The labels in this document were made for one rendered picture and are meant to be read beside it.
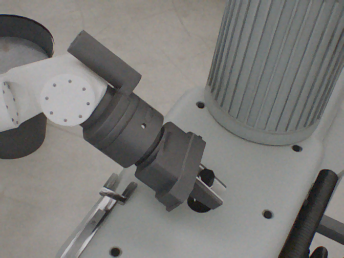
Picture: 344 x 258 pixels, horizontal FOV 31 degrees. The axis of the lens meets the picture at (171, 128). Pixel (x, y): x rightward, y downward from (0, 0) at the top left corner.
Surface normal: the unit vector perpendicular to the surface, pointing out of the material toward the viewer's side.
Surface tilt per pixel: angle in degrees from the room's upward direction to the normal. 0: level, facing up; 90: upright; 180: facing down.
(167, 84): 0
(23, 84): 58
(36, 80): 63
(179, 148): 30
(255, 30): 90
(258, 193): 0
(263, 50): 90
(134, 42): 0
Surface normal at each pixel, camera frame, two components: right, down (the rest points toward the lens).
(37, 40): -0.54, 0.50
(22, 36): -0.12, 0.65
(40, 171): 0.14, -0.70
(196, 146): 0.60, -0.47
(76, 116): 0.11, 0.33
